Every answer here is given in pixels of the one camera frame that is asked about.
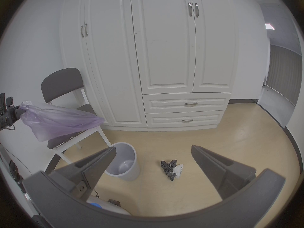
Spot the white wardrobe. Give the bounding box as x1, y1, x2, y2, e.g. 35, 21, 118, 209
59, 0, 239, 132

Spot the clear printed wrapper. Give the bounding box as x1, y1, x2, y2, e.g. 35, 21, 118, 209
172, 163, 184, 177

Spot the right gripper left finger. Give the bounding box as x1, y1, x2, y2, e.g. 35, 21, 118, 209
49, 146, 117, 202

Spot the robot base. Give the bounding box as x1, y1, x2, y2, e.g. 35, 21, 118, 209
87, 194, 131, 216

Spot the white trash bin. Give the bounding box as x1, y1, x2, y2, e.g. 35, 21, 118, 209
104, 142, 140, 181

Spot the black plastic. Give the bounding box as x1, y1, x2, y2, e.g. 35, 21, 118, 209
161, 159, 178, 182

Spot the purple plastic bag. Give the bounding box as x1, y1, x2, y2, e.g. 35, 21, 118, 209
19, 101, 105, 143

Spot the grey curtain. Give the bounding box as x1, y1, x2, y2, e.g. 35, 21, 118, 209
268, 44, 303, 106

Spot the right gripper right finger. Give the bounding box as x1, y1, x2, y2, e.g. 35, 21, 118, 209
191, 145, 257, 201

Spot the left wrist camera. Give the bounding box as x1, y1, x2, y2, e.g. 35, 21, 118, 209
0, 93, 14, 109

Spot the white chair dark grey seat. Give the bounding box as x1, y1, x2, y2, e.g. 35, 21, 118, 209
41, 68, 112, 164

